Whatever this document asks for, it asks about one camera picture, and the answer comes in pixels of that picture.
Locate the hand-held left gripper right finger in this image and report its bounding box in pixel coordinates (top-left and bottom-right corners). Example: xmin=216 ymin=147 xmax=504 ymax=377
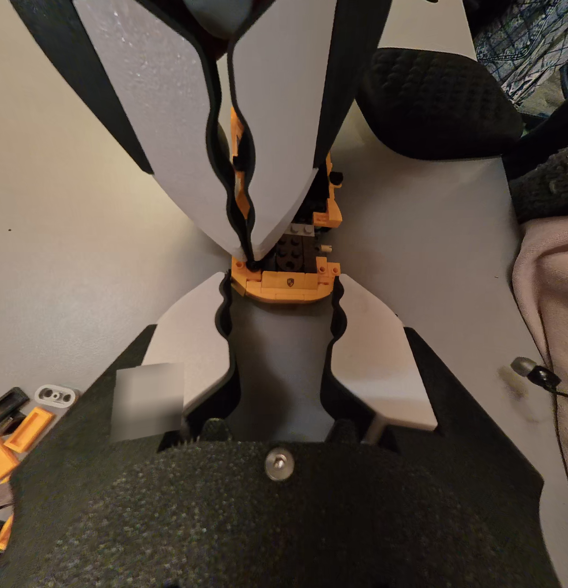
xmin=321 ymin=274 xmax=440 ymax=434

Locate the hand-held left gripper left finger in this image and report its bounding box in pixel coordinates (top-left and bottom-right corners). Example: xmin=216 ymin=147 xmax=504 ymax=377
xmin=142 ymin=273 xmax=241 ymax=432

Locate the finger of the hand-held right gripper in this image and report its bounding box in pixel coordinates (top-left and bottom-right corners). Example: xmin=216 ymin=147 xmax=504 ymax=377
xmin=226 ymin=0 xmax=340 ymax=262
xmin=73 ymin=0 xmax=250 ymax=262

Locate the orange lego car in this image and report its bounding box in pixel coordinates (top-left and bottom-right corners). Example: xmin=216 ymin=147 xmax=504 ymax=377
xmin=225 ymin=106 xmax=346 ymax=305

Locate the pile of small lego pieces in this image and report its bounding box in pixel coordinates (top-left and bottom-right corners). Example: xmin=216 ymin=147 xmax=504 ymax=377
xmin=0 ymin=383 xmax=81 ymax=554

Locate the pink shirt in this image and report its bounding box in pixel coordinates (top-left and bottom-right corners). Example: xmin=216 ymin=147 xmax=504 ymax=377
xmin=511 ymin=216 xmax=568 ymax=501

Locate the grey fleece jacket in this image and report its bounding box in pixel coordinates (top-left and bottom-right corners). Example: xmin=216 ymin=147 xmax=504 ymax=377
xmin=503 ymin=88 xmax=568 ymax=224

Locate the patterned fabric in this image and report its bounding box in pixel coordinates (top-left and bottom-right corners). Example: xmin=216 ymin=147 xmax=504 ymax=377
xmin=472 ymin=0 xmax=568 ymax=104

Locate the black earphone with cable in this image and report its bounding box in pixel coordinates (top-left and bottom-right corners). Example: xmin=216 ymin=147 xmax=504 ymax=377
xmin=510 ymin=356 xmax=568 ymax=401

